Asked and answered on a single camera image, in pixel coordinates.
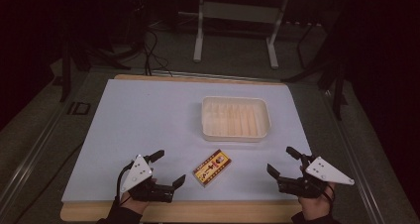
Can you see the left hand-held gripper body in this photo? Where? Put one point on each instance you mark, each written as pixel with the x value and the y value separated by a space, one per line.
pixel 137 172

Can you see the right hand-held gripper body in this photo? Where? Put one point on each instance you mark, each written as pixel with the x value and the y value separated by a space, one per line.
pixel 325 172

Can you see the person's left hand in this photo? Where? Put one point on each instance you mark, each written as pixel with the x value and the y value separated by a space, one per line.
pixel 136 202

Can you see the person's right hand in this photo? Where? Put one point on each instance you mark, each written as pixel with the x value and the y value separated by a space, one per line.
pixel 315 206

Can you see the pale blue table mat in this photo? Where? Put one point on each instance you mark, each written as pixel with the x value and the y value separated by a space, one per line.
pixel 138 125

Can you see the yellow and red printed box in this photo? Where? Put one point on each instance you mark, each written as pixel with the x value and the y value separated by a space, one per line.
pixel 212 168

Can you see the white rectangular tray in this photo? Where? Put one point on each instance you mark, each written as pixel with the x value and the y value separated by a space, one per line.
pixel 235 119

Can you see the black tripod stand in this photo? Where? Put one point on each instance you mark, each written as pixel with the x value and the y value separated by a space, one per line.
pixel 330 62

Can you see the metal floor rail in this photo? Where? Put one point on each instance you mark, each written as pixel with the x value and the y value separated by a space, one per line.
pixel 356 158
pixel 31 153

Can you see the black floor bracket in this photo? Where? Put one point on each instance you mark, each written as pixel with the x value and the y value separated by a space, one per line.
pixel 79 108

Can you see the white metal stand frame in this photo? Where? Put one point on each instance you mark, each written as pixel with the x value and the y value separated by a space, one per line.
pixel 237 12

